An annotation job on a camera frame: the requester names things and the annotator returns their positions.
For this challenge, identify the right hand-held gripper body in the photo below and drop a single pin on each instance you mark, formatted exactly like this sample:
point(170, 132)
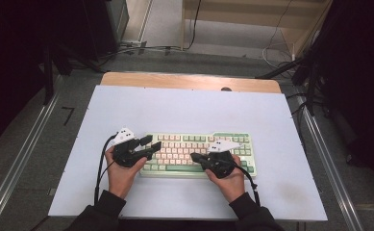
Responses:
point(221, 165)

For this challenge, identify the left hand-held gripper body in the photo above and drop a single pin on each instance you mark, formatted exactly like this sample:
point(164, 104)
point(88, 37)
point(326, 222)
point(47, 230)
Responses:
point(128, 154)

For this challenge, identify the green and pink keyboard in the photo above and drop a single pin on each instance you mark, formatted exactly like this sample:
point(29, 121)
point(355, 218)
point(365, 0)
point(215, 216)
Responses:
point(187, 138)

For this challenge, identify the person's right hand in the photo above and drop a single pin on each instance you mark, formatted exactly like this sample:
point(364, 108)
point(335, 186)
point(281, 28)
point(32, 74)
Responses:
point(232, 186)

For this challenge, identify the person's left hand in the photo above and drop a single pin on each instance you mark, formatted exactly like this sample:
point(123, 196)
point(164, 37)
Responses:
point(122, 179)

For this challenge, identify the white board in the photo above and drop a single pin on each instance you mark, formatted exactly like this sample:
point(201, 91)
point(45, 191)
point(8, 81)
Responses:
point(181, 109)

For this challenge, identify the wooden table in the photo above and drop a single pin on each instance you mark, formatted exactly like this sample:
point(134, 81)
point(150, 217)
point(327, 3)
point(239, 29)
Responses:
point(175, 80)

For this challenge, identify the black stand leg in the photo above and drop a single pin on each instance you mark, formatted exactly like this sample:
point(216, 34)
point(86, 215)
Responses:
point(280, 68)

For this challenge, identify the black cabinet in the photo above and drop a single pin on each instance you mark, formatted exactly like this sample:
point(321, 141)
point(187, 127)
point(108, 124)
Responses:
point(104, 25)

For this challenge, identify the light wooden shelf unit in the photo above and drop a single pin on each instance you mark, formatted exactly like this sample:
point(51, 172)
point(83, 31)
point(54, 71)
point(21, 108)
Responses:
point(239, 19)

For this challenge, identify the black curtain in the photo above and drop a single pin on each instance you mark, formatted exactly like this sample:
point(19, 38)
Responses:
point(357, 80)
point(8, 64)

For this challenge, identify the metal floor rail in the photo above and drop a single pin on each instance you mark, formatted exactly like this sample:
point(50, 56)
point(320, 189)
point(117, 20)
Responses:
point(332, 166)
point(18, 166)

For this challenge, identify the black stand post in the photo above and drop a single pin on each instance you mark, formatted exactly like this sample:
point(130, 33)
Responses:
point(48, 77)

